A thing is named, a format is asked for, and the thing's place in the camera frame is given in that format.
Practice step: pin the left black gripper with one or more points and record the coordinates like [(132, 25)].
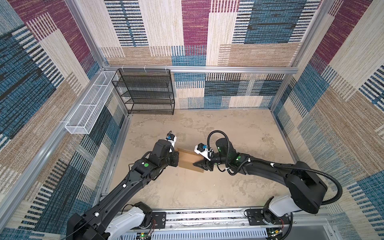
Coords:
[(174, 155)]

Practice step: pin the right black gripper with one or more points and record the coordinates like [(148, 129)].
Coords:
[(203, 165)]

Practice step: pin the brown cardboard box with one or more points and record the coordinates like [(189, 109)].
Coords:
[(188, 158)]

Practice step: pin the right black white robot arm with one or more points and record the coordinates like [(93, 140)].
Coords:
[(309, 189)]

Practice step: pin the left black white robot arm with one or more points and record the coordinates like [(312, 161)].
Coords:
[(93, 224)]

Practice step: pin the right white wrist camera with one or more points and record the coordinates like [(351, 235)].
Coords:
[(204, 150)]

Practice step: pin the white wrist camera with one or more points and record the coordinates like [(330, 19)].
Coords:
[(204, 150), (171, 138)]

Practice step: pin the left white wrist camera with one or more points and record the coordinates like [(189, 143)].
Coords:
[(171, 138)]

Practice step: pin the aluminium front rail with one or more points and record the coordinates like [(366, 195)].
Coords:
[(220, 224)]

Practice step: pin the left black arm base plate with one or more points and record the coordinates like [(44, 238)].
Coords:
[(155, 220)]

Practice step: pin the black wire shelf rack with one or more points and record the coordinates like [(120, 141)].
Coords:
[(145, 91)]

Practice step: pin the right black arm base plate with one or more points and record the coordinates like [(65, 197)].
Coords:
[(256, 217)]

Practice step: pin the white wire mesh basket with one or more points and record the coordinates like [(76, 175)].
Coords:
[(86, 114)]

